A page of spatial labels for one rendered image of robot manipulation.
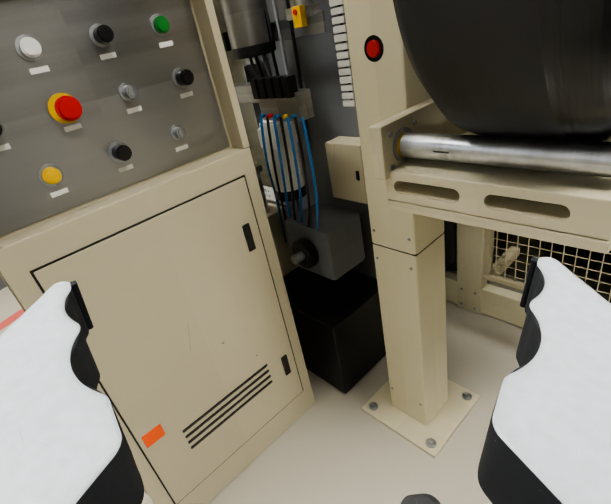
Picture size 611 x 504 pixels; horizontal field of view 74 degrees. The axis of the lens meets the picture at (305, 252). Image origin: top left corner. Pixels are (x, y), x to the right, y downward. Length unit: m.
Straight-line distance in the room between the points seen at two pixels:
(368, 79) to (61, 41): 0.56
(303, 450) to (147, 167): 0.94
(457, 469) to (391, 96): 0.99
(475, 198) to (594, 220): 0.16
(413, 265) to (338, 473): 0.66
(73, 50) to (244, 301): 0.64
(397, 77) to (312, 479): 1.07
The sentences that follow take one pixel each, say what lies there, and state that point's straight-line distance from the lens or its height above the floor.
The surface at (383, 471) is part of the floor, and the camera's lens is 1.32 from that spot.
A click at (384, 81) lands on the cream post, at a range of 0.86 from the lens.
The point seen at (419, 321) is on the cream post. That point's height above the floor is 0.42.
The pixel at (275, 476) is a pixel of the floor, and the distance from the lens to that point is 1.36.
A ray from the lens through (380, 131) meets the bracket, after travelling 0.74.
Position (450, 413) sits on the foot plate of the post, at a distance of 1.42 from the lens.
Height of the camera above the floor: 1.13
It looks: 29 degrees down
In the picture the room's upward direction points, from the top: 12 degrees counter-clockwise
